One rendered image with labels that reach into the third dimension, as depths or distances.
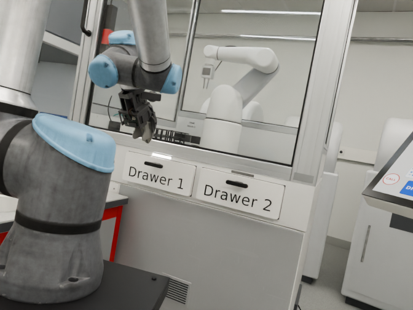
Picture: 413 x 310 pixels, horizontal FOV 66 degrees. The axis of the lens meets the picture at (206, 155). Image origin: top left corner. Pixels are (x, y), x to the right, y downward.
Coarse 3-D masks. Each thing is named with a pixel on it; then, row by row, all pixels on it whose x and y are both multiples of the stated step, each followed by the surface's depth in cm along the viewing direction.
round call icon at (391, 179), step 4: (388, 172) 86; (384, 176) 86; (388, 176) 85; (392, 176) 85; (396, 176) 84; (400, 176) 83; (380, 180) 86; (384, 180) 85; (388, 180) 84; (392, 180) 84; (396, 180) 83; (384, 184) 84; (388, 184) 83; (392, 184) 83
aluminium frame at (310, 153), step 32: (96, 0) 130; (352, 0) 96; (96, 32) 130; (320, 32) 99; (320, 64) 99; (320, 96) 99; (96, 128) 132; (320, 128) 99; (192, 160) 114; (224, 160) 110; (256, 160) 107; (320, 160) 99
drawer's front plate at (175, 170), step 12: (132, 156) 121; (144, 156) 119; (132, 168) 121; (144, 168) 119; (156, 168) 118; (168, 168) 116; (180, 168) 114; (192, 168) 112; (132, 180) 121; (144, 180) 119; (180, 180) 114; (192, 180) 113; (180, 192) 114
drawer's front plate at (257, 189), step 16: (208, 176) 110; (224, 176) 108; (240, 176) 107; (208, 192) 110; (240, 192) 106; (256, 192) 104; (272, 192) 102; (240, 208) 106; (256, 208) 104; (272, 208) 102
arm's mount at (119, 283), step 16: (112, 272) 53; (128, 272) 54; (144, 272) 55; (112, 288) 48; (128, 288) 49; (144, 288) 50; (160, 288) 51; (0, 304) 38; (16, 304) 39; (32, 304) 40; (48, 304) 40; (64, 304) 41; (80, 304) 42; (96, 304) 43; (112, 304) 44; (128, 304) 44; (144, 304) 45; (160, 304) 51
